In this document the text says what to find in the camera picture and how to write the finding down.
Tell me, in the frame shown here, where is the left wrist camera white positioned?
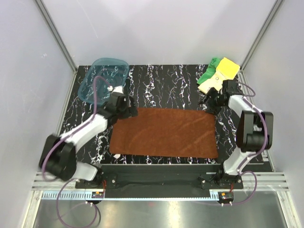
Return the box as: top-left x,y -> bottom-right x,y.
107,85 -> 124,94

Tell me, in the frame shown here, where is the aluminium frame rail front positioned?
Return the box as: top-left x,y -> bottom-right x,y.
32,173 -> 289,201

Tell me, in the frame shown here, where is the left aluminium frame post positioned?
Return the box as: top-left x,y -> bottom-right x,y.
34,0 -> 78,73

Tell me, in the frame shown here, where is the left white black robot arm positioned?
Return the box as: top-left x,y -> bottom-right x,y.
38,76 -> 138,188

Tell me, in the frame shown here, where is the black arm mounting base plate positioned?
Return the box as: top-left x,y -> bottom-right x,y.
76,164 -> 243,190

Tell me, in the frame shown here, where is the brown towel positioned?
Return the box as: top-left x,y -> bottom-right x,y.
109,108 -> 218,159

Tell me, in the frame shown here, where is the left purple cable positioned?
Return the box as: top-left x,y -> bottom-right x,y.
41,76 -> 114,226

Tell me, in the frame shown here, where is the teal transparent plastic bin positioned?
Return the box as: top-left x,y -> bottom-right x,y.
77,58 -> 129,106

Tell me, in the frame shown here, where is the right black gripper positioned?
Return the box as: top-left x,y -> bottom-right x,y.
197,87 -> 225,116

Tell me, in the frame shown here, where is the right aluminium frame post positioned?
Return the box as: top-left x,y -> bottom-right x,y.
241,0 -> 284,71

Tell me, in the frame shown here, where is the cream towel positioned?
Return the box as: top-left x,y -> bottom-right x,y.
198,71 -> 229,94

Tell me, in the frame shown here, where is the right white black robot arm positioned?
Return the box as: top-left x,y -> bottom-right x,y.
199,80 -> 274,188

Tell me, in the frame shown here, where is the aluminium frame post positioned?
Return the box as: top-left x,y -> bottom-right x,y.
34,0 -> 78,73
241,0 -> 284,71

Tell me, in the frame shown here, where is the green towel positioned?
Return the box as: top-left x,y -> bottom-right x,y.
197,57 -> 221,85

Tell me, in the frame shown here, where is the yellow towel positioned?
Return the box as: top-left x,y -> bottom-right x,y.
216,57 -> 240,80

